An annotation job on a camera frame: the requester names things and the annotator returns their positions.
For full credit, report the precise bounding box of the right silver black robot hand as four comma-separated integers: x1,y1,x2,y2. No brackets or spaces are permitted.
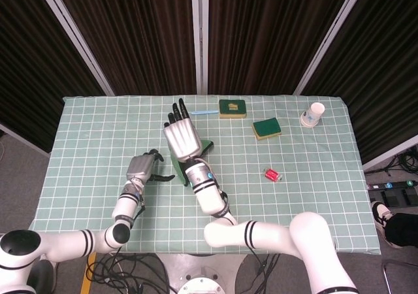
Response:
163,98,203,163

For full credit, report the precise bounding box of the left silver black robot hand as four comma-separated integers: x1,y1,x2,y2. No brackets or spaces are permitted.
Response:
125,148,176,184

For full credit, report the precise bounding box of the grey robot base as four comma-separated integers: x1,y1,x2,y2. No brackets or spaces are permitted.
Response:
156,253,259,294

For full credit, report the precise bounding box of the green yellow sponge with stain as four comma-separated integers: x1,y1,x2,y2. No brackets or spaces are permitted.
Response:
218,99,248,120

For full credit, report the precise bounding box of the plain green yellow sponge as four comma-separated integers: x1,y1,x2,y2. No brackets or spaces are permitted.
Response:
251,117,282,141

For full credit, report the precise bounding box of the red candy clear wrapper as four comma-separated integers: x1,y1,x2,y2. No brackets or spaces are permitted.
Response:
263,167,284,182

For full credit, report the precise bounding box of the dark curtain panel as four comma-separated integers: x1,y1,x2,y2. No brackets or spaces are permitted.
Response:
0,0,107,153
302,0,418,164
52,0,197,96
208,0,355,95

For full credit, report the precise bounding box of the yellow floor tape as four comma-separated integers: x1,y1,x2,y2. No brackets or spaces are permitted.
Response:
80,252,98,294

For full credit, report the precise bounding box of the green checked tablecloth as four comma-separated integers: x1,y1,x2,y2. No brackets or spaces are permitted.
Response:
29,94,382,255

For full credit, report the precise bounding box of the white and black sneaker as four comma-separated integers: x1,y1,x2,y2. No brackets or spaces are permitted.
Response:
370,201,406,249

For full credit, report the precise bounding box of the black trouser leg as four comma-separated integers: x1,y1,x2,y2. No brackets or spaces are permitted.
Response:
385,212,418,248

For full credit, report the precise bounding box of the metal chair leg tube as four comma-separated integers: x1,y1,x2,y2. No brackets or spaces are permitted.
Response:
381,260,418,294

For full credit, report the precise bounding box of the black floor cable bundle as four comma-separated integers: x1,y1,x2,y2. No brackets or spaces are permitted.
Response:
86,253,170,294

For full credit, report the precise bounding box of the white partition frame post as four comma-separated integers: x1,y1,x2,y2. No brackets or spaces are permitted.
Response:
191,0,210,95
32,0,115,96
293,0,375,96

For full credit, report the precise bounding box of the white partition base rail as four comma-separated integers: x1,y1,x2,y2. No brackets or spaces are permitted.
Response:
362,142,418,172
0,123,52,157

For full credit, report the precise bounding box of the black cable pile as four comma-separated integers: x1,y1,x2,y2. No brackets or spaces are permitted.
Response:
364,148,418,177

